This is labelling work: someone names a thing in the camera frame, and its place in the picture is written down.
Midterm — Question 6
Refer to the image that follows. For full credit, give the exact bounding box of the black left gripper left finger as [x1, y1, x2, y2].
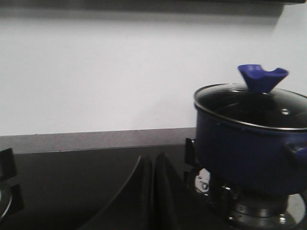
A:
[80, 156, 152, 230]

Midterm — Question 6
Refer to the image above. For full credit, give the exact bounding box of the dark blue cooking pot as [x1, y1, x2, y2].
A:
[193, 83, 307, 196]

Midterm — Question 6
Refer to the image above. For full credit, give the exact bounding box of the black glass gas stove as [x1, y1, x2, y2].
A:
[0, 146, 227, 230]

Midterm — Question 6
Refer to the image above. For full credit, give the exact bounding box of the glass lid with blue knob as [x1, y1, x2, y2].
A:
[194, 64, 307, 132]

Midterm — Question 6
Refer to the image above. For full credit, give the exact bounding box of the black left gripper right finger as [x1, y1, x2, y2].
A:
[153, 153, 216, 230]

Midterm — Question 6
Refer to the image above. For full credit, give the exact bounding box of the black right burner pot support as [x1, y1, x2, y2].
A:
[184, 138, 307, 230]

